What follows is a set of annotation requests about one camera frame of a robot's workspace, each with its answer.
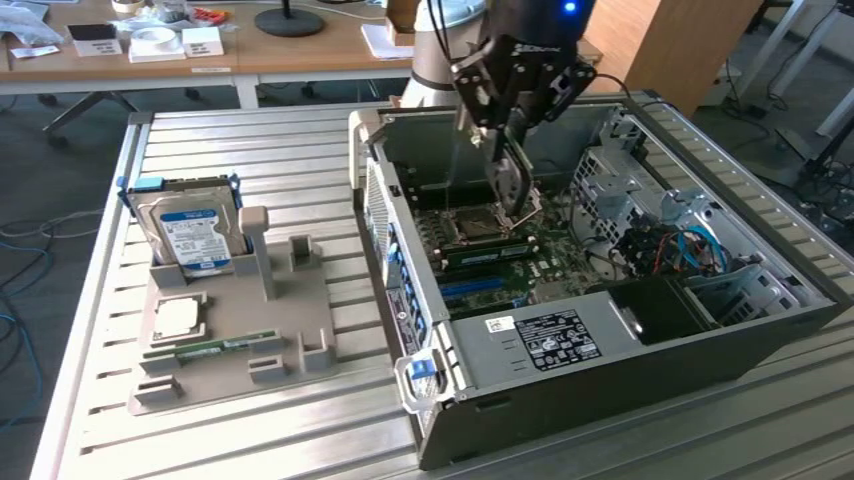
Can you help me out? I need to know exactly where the wooden cabinet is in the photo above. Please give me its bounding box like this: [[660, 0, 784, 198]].
[[576, 0, 765, 117]]

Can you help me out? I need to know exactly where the perforated metal disk bay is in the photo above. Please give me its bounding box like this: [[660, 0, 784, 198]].
[[569, 144, 672, 236]]

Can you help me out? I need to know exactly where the wooden desk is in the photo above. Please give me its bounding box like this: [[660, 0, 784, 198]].
[[0, 0, 605, 109]]

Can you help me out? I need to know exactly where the white desk frame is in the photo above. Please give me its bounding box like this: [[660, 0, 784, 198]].
[[729, 0, 854, 139]]

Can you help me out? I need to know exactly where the blue floor cable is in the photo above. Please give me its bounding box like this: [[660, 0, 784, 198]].
[[0, 239, 52, 431]]

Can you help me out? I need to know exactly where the grey power supply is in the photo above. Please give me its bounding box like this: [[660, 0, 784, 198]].
[[447, 292, 641, 389]]

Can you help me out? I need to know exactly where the hard disk with blue caddy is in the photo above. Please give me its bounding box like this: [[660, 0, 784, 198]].
[[116, 169, 252, 279]]

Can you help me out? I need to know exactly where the black graphics card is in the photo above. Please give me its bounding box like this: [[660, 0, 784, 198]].
[[483, 142, 540, 224]]

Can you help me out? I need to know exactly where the small cardboard box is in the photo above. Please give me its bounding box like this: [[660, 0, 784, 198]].
[[384, 0, 419, 34]]

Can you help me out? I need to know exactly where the black and white box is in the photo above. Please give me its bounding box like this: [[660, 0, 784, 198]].
[[66, 23, 124, 57]]

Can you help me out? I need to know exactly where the black open PC case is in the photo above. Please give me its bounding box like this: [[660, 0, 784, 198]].
[[346, 89, 846, 471]]

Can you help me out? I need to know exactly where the stack of white papers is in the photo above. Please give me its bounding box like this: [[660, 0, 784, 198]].
[[360, 22, 419, 60]]

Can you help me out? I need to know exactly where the silver CPU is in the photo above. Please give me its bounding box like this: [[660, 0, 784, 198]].
[[150, 299, 205, 344]]

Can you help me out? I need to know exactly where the white and red card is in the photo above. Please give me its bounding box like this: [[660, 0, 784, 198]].
[[9, 44, 61, 60]]

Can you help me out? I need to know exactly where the metal socket cover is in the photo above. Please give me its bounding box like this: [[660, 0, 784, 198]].
[[512, 187, 545, 232]]

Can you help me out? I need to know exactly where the grey case handle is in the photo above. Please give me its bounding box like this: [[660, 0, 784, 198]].
[[392, 347, 449, 415]]

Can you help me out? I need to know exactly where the silver disk bay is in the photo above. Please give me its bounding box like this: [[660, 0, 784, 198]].
[[683, 264, 802, 326]]

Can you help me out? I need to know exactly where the green RAM stick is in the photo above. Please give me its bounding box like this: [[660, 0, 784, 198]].
[[142, 329, 278, 361]]

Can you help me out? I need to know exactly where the grey parts rack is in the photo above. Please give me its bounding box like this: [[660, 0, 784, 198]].
[[125, 204, 341, 419]]

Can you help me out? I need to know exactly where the black lamp base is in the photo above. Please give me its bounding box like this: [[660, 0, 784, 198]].
[[253, 0, 326, 37]]

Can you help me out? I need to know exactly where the black cable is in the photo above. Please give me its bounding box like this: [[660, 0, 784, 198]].
[[592, 73, 641, 101]]

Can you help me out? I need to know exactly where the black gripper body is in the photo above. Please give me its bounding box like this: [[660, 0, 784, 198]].
[[484, 0, 599, 119]]

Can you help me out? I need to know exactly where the small white box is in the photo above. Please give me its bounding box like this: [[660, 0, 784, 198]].
[[180, 27, 225, 58]]

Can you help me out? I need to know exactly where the clear plastic bag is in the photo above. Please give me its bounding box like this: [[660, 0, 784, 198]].
[[0, 2, 65, 47]]

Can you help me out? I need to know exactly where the green motherboard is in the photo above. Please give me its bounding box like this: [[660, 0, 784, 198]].
[[409, 187, 621, 319]]

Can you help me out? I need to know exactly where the flat white box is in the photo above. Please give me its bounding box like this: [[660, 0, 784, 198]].
[[126, 43, 186, 64]]

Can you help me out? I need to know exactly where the CPU socket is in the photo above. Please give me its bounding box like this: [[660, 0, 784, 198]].
[[449, 207, 512, 246]]

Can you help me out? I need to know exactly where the light blue wire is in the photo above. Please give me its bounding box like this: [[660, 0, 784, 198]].
[[676, 227, 728, 274]]

